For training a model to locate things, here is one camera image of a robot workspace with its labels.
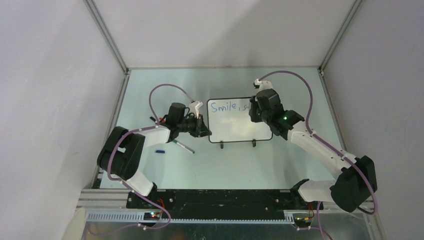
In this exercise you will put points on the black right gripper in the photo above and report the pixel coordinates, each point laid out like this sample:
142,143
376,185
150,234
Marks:
255,103

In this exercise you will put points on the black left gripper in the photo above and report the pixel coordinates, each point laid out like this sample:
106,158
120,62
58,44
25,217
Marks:
204,131

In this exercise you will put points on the small black framed whiteboard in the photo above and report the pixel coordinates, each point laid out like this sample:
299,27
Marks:
229,122

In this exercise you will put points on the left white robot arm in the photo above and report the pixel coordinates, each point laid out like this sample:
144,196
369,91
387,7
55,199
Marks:
121,154

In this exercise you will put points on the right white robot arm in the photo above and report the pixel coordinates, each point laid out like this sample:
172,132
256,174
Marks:
354,178

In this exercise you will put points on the green capped whiteboard marker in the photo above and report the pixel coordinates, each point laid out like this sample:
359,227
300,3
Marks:
183,146

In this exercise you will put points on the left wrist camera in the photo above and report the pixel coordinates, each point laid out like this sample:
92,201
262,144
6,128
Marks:
194,108

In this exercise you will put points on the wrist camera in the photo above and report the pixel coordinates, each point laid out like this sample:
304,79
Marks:
194,108
262,85

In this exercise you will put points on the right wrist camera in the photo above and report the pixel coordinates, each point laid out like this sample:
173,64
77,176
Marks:
262,85

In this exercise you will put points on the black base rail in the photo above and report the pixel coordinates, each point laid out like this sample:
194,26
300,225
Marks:
244,205

